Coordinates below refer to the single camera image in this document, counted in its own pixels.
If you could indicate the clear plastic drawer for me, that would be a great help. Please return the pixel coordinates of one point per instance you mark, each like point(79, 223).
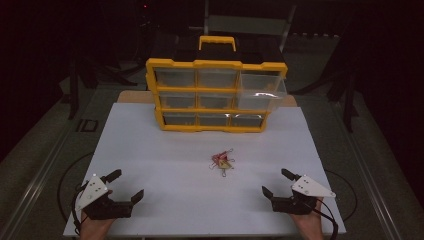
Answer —
point(261, 93)

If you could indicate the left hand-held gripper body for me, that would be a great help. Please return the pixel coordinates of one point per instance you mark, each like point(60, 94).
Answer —
point(95, 191)

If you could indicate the black tripod stand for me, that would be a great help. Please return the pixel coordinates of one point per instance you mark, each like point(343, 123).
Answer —
point(74, 90)
point(348, 100)

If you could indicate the yellow black drawer organizer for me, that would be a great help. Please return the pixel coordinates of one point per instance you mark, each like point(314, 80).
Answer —
point(213, 65)

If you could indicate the grey metal frame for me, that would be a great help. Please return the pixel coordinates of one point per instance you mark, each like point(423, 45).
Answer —
point(248, 24)

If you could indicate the person's right hand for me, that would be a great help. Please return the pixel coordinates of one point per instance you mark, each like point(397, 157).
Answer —
point(310, 225)

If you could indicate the aluminium floor rail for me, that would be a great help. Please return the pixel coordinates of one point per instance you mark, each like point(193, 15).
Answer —
point(373, 180)
point(36, 180)

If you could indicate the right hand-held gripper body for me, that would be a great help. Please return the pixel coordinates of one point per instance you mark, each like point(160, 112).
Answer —
point(310, 188)

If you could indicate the person's left hand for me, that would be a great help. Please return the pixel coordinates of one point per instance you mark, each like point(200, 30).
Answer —
point(91, 230)

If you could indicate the yellow binder clip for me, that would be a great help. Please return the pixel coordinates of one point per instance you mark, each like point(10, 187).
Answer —
point(227, 164)

